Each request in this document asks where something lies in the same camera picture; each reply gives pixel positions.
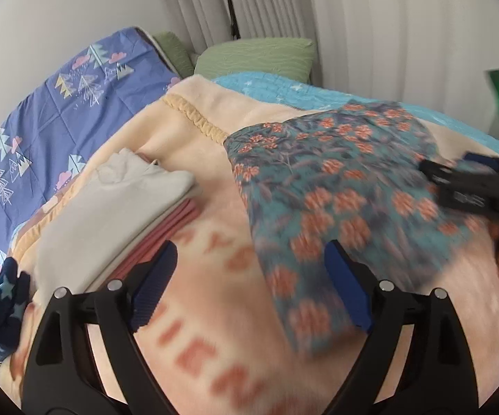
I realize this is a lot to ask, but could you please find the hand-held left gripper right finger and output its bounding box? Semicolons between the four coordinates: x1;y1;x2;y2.
323;239;479;415

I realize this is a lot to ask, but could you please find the folded grey garment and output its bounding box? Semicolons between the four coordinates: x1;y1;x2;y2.
31;147;200;295

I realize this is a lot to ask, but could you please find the navy star-print garment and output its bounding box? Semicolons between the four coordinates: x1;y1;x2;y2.
0;257;32;361

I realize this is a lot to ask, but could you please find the teal floral garment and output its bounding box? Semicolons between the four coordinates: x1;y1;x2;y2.
224;100;492;355

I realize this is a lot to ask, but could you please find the green pillow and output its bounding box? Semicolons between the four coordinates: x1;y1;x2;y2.
194;38;315;84
152;31;196;79

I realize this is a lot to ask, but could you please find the light blue bedsheet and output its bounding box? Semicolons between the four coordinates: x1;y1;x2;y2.
213;71;499;156

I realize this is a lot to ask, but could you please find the white curtain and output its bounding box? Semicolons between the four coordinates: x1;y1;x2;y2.
154;0;499;96

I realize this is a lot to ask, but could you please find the cream fleece blanket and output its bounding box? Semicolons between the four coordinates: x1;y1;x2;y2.
0;73;499;415

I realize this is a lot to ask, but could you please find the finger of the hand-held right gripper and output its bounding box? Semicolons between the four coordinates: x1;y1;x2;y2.
463;151;499;174
418;160;499;218

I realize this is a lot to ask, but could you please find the blue tree-print quilt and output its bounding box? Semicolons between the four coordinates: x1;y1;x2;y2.
0;27;183;303

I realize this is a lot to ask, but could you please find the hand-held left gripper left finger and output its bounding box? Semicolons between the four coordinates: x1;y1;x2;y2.
20;241;179;415

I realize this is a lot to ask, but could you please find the folded pink garment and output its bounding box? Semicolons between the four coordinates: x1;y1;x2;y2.
103;199;200;284

